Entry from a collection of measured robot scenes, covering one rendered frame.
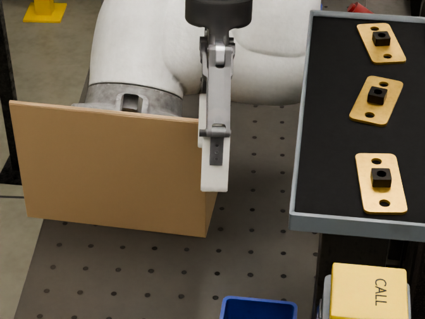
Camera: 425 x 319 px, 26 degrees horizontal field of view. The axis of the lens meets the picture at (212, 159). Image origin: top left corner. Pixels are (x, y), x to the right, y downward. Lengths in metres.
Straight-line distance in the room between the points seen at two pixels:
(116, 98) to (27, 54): 1.92
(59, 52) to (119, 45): 1.87
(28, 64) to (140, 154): 1.91
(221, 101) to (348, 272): 0.30
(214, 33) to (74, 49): 2.33
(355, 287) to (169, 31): 0.78
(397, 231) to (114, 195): 0.72
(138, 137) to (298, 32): 0.31
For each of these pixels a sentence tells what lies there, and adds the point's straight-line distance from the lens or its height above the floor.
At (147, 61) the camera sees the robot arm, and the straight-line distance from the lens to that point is 1.43.
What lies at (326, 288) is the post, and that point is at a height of 1.14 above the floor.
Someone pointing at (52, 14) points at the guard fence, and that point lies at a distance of 3.54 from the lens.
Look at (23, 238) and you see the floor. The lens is 2.54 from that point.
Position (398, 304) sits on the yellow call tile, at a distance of 0.74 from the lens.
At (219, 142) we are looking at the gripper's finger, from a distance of 1.00.
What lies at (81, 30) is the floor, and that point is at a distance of 3.43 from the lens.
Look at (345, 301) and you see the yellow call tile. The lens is 0.73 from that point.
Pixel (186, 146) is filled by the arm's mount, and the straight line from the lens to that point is 1.35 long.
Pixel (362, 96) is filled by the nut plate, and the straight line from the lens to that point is 0.95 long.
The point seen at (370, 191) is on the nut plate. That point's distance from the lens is 0.83.
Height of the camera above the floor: 1.69
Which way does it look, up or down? 38 degrees down
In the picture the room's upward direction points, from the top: straight up
